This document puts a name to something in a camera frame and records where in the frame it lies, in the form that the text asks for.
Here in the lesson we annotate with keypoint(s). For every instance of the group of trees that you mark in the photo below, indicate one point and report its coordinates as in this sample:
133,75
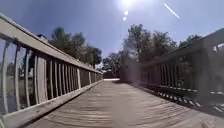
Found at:
146,43
66,41

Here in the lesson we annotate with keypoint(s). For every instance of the wooden plank bridge deck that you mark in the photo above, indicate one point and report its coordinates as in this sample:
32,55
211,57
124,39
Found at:
113,106

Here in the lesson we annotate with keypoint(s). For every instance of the pale concrete path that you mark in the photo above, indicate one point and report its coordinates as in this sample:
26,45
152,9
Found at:
111,79

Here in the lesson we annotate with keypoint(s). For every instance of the pale wooden bridge railing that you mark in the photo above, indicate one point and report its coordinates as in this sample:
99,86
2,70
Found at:
20,35

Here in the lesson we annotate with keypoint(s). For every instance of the dark wooden bridge railing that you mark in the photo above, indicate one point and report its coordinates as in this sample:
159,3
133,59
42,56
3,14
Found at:
204,45

